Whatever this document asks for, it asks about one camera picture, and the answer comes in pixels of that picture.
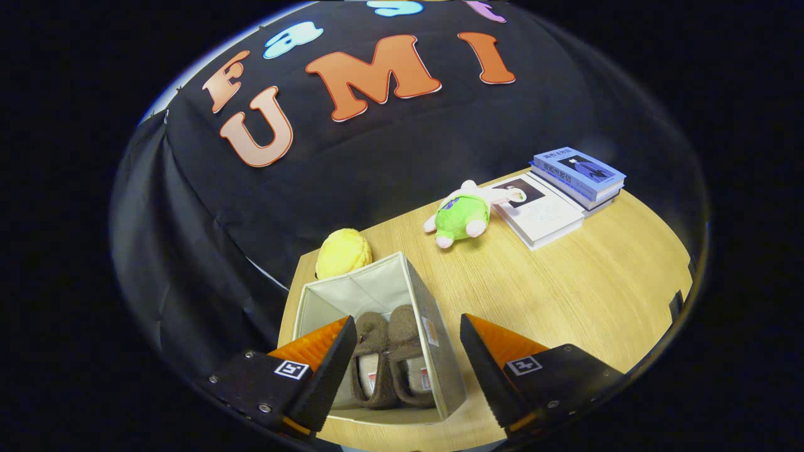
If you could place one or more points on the brown fuzzy shoe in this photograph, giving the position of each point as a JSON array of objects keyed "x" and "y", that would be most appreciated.
[
  {"x": 407, "y": 333},
  {"x": 370, "y": 339}
]

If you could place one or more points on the white book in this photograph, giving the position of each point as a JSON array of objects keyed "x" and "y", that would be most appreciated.
[{"x": 543, "y": 216}]

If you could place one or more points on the yellow round plush toy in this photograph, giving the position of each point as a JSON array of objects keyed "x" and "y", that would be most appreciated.
[{"x": 342, "y": 252}]

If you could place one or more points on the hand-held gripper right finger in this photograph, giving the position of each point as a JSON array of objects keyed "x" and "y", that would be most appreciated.
[{"x": 487, "y": 376}]

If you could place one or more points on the blue cover book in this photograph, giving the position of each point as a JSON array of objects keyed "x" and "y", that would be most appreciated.
[{"x": 581, "y": 169}]

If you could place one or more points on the blue spine book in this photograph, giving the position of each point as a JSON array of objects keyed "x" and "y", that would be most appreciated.
[{"x": 568, "y": 190}]

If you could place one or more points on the green plush toy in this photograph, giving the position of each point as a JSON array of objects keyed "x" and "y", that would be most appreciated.
[{"x": 465, "y": 216}]

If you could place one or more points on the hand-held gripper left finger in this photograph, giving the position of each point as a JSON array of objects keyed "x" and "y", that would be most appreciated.
[{"x": 330, "y": 380}]

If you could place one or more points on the beige fabric storage box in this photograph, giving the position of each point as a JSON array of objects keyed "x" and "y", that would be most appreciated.
[{"x": 364, "y": 289}]

